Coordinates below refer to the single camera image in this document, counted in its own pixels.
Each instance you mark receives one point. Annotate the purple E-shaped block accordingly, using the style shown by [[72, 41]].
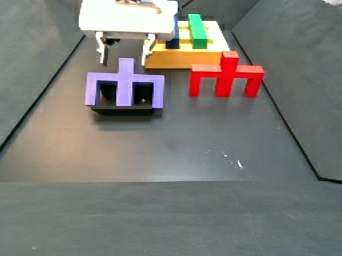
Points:
[[125, 77]]

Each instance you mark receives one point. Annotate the black L-shaped fixture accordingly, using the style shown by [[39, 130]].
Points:
[[141, 101]]

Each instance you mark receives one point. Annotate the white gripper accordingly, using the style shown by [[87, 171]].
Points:
[[143, 20]]

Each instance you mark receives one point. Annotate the green long bar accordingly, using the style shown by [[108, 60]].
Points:
[[197, 32]]

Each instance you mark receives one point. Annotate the red E-shaped block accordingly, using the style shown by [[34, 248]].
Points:
[[226, 71]]

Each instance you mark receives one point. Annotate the yellow slotted board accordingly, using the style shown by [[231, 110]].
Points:
[[183, 57]]

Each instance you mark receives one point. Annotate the blue long bar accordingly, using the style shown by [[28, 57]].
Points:
[[173, 44]]

